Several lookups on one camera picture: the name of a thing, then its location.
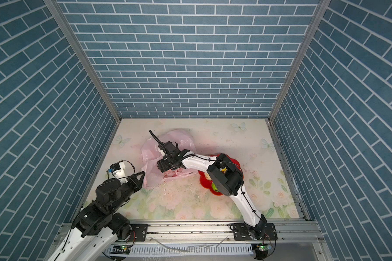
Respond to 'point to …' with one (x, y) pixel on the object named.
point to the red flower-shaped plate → (206, 182)
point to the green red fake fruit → (214, 187)
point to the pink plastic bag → (151, 154)
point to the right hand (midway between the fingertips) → (161, 162)
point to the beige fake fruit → (208, 176)
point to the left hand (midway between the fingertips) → (147, 173)
